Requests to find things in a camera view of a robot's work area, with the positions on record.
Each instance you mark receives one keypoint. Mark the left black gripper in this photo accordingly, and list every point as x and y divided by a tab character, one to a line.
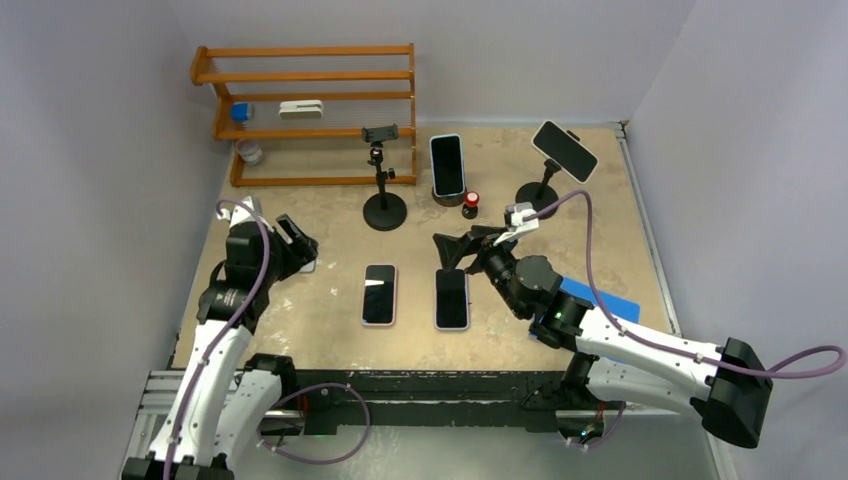
299	252

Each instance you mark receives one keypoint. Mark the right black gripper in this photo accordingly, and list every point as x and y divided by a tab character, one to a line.
452	250

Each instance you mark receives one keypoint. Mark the silver folding phone stand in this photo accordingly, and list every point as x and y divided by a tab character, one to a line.
309	267

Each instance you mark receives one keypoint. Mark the lavender case smartphone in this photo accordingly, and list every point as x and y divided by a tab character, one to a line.
451	300

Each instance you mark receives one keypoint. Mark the black phone stand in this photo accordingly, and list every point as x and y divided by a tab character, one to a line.
383	211
540	194

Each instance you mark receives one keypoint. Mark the pink case smartphone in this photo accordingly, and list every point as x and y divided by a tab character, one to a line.
379	295

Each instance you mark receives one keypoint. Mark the white case smartphone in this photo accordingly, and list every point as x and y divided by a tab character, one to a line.
561	146

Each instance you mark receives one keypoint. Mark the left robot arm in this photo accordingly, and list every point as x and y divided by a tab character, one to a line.
222	400

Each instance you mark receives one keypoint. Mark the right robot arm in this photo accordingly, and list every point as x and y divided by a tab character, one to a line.
726	386

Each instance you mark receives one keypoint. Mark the round brown phone dock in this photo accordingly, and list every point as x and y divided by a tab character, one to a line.
448	200

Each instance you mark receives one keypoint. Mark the red cap black stamp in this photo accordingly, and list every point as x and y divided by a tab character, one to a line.
470	208

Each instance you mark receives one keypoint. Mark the light blue case smartphone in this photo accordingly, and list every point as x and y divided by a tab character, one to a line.
447	164

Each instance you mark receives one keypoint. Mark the clear small jar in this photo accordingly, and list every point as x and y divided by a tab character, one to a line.
249	150

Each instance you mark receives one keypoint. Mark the wooden shelf rack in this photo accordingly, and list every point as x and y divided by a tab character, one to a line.
360	86

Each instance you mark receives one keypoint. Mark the white eraser block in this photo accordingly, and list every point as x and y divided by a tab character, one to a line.
301	109

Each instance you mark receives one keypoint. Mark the blue white small box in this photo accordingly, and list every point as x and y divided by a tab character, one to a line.
241	112

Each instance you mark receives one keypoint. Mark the blue notebook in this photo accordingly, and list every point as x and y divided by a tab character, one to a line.
619	307

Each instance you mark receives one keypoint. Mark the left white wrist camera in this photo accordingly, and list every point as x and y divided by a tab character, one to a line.
247	209

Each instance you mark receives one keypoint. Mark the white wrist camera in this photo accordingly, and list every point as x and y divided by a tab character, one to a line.
247	209
521	219

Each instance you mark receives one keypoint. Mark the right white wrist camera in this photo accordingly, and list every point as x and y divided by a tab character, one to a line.
521	219

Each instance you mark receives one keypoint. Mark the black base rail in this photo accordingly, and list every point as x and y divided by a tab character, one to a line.
536	401

